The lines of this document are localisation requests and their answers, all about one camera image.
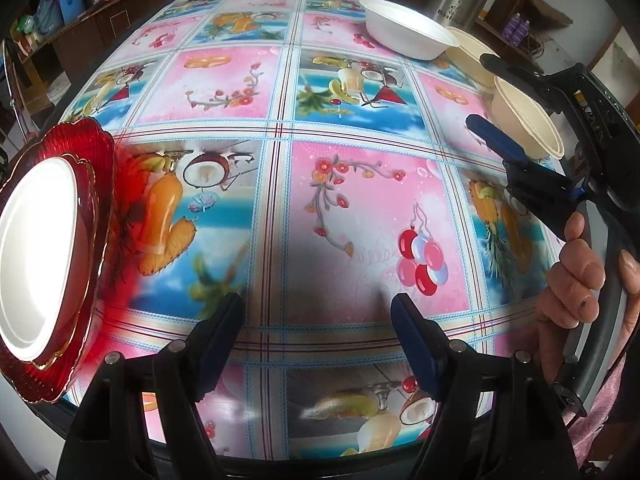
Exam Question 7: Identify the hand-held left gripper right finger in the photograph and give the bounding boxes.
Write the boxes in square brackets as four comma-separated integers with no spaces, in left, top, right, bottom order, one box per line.
[392,292,581,480]

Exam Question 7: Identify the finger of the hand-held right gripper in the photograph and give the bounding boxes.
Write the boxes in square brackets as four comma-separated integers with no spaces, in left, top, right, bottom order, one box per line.
[480,53,586,93]
[466,114,588,211]

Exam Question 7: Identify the large red glass plate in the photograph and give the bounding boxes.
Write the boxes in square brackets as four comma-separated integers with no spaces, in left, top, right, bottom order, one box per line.
[0,116,118,406]

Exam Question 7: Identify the dark wooden cabinet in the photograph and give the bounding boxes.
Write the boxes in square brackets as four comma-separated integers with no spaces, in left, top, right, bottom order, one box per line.
[10,0,201,111]

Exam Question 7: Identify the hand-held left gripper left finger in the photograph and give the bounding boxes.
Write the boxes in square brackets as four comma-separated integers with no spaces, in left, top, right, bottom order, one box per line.
[55,294,245,480]

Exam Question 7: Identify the small red glass plate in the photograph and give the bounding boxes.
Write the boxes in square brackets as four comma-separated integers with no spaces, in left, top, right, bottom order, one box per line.
[0,152,108,373]

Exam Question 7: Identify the white bowl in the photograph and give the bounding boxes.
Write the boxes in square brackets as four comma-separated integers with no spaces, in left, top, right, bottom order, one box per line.
[359,0,458,60]
[0,156,98,363]

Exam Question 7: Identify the green package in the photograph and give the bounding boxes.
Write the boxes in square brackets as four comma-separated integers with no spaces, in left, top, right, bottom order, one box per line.
[12,15,38,43]

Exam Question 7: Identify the person's right hand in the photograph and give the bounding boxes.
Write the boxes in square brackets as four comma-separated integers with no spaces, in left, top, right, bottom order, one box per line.
[536,211,640,383]

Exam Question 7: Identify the cream bowl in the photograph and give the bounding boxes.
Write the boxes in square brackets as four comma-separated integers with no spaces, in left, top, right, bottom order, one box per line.
[491,79,566,160]
[445,27,501,88]

